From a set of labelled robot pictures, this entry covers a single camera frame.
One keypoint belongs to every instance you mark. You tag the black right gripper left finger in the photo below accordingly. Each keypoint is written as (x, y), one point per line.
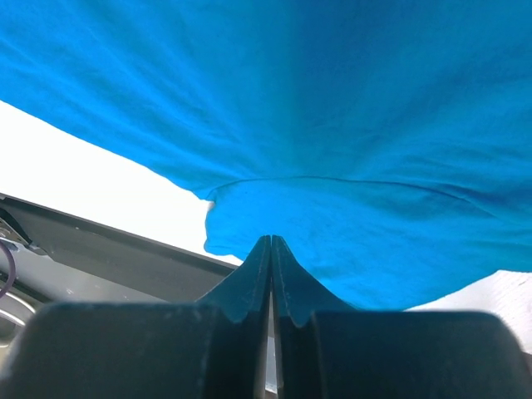
(214, 347)

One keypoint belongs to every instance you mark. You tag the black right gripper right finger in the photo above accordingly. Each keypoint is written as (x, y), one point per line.
(328, 349)

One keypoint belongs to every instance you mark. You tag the blue t-shirt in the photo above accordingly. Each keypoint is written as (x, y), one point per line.
(388, 142)

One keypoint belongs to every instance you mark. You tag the black robot base mount plate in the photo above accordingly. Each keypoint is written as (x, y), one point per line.
(145, 265)

